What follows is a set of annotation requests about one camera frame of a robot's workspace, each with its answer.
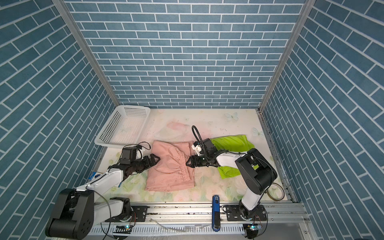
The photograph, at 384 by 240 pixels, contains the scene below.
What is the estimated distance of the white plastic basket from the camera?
3.22ft

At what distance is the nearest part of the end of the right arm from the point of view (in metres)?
0.70

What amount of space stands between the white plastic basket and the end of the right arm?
0.38 m
